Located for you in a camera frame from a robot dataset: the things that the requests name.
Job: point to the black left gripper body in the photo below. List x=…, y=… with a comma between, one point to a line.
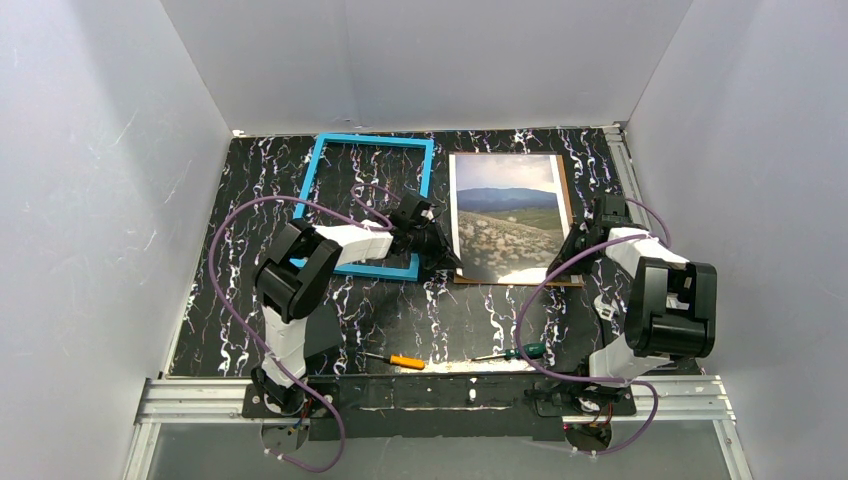
x=436, y=245

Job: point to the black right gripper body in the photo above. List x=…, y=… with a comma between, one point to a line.
x=574, y=249

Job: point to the blue picture frame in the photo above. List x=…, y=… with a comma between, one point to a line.
x=410, y=273

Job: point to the yellow handled screwdriver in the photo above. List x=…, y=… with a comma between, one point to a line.
x=399, y=361

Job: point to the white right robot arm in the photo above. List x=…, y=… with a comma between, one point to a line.
x=671, y=309

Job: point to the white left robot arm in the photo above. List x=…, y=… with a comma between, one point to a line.
x=293, y=279

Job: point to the black right arm base motor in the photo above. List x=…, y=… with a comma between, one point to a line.
x=549, y=398

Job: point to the grey adjustable wrench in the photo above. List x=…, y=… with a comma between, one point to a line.
x=604, y=310

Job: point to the black square pad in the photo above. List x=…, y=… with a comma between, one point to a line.
x=323, y=331

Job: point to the aluminium right side rail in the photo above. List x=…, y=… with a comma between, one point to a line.
x=622, y=159

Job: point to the aluminium rail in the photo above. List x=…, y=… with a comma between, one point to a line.
x=622, y=159
x=195, y=429

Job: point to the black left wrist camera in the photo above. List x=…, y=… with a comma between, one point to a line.
x=412, y=211

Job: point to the green handled screwdriver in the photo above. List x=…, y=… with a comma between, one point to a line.
x=532, y=351

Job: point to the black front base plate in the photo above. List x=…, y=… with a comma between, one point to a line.
x=419, y=406

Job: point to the aluminium front rail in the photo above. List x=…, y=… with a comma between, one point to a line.
x=195, y=429

